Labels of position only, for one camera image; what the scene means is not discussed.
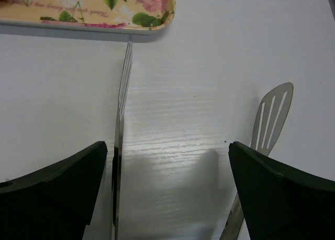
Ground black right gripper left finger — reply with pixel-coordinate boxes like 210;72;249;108
1;141;107;239

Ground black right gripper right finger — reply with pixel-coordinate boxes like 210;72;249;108
229;142;334;239

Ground metal serving tongs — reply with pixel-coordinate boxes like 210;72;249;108
110;40;294;239

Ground floral rectangular tray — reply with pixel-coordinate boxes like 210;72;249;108
1;0;176;35

